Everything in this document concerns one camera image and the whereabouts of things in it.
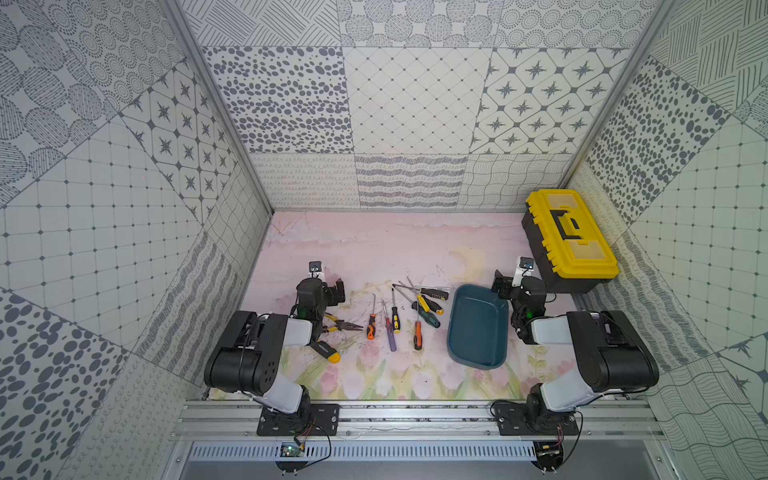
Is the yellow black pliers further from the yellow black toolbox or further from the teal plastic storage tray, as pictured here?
the yellow black toolbox

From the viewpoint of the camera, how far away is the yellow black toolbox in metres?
0.88

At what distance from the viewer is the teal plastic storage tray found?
0.84 m

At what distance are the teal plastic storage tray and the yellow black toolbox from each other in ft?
0.65
